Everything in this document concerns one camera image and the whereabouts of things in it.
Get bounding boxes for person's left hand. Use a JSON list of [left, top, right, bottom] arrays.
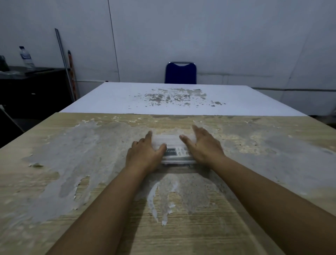
[[125, 130, 167, 175]]

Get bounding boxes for person's right hand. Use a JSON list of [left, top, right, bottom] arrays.
[[179, 124, 227, 168]]

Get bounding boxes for clear plastic container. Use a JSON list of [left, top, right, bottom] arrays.
[[155, 134, 199, 166]]

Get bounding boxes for white remote control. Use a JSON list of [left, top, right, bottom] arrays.
[[162, 147, 194, 161]]

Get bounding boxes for person's left forearm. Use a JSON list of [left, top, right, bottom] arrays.
[[46, 167, 150, 255]]

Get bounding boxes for person's right forearm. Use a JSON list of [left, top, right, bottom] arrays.
[[212, 155, 336, 255]]

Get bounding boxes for long grey metal pole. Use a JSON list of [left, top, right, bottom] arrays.
[[54, 28, 75, 103]]

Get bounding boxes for black cabinet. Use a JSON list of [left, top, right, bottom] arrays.
[[0, 67, 73, 119]]

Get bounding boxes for clear plastic water bottle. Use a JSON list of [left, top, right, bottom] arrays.
[[19, 46, 35, 69]]

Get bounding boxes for blue chair with metal frame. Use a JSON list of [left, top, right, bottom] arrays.
[[165, 62, 197, 84]]

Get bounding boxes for horizontal wall pipe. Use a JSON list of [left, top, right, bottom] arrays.
[[251, 87, 336, 93]]

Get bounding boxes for red-handled stick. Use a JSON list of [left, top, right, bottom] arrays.
[[67, 50, 79, 100]]

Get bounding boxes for thin black wall cable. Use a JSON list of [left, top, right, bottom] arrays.
[[107, 0, 120, 82]]

